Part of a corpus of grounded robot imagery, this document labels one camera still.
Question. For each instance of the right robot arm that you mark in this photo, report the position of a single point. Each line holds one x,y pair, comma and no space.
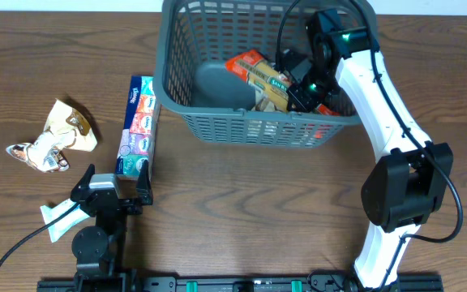
411,173

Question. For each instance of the grey plastic lattice basket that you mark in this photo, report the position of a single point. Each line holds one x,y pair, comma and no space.
196,40

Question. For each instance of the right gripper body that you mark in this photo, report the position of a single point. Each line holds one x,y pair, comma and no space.
298,100

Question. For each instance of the crumpled cream snack bag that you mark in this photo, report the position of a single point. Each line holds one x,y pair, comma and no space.
65,128

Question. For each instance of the cream snack bag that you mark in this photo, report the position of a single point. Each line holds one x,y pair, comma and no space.
65,128
270,102

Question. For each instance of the Kleenex tissue multipack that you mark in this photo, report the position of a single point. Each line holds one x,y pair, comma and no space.
138,139

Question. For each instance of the red orange pasta package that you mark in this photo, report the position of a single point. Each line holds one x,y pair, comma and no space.
255,70

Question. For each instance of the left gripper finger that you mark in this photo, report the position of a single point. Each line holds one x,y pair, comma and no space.
143,185
82,189

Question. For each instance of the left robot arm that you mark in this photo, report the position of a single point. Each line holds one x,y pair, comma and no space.
99,248

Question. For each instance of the white light-blue small packet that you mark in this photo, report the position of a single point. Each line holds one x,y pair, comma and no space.
73,217

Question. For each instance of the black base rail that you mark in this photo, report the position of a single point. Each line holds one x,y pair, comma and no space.
315,282

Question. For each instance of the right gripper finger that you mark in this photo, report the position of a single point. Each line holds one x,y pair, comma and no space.
296,66
303,98

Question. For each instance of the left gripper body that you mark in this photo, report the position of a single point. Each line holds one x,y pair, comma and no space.
131,208

